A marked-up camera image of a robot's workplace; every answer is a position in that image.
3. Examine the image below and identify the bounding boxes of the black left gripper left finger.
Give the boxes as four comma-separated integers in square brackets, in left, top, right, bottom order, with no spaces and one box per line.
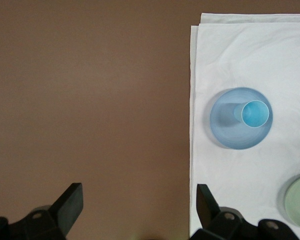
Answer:
[0,182,84,240]

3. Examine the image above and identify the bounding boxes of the white cloth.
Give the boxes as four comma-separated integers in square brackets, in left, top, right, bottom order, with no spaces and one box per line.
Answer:
[189,12,300,237]

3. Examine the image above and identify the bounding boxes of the green plate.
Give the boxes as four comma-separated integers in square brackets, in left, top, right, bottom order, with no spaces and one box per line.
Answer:
[280,172,300,231]

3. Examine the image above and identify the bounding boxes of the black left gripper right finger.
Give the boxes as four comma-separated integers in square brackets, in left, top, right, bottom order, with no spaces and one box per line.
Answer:
[189,183,300,240]

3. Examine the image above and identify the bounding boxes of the blue cup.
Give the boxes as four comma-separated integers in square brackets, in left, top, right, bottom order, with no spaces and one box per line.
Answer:
[233,99,270,129]

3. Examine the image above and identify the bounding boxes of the blue plate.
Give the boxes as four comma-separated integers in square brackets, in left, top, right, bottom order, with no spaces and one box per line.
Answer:
[209,86,274,151]

